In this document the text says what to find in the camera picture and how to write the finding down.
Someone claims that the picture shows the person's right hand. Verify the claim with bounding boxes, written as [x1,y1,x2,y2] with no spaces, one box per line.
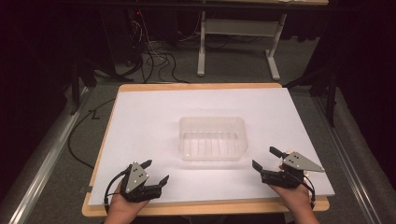
[269,166,321,224]

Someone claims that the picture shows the tangle of cables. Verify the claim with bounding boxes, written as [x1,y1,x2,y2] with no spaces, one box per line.
[124,8,191,84]

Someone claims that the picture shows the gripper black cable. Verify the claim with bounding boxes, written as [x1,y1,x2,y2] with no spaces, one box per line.
[289,170,317,210]
[103,169,131,216]

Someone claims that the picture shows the white sheet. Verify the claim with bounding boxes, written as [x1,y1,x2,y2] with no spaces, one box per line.
[87,87,336,207]

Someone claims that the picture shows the white metal desk frame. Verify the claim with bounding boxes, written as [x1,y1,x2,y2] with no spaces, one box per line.
[196,10,288,82]

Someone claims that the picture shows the black stand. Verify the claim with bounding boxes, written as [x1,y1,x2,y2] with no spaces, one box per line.
[283,66,339,128]
[68,59,97,117]

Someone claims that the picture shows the clear plastic container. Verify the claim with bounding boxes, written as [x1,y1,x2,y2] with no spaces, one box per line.
[178,116,248,162]

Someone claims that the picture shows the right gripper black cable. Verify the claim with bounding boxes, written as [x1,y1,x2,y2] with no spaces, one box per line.
[289,170,317,210]

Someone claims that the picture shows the black floor cable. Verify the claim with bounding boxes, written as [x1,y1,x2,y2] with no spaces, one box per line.
[67,97,117,170]

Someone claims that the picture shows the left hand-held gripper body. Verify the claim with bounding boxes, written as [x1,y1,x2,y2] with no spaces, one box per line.
[120,161,163,203]

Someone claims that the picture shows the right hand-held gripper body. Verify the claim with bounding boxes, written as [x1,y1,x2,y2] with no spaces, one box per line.
[260,150,326,189]

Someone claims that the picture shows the person's left hand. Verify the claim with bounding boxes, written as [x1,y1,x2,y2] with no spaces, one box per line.
[104,182,150,224]

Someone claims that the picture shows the aluminium rail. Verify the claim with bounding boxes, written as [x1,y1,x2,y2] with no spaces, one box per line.
[0,87,94,224]
[312,96,396,224]

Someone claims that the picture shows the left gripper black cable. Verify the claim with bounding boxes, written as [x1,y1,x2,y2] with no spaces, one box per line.
[103,169,131,216]

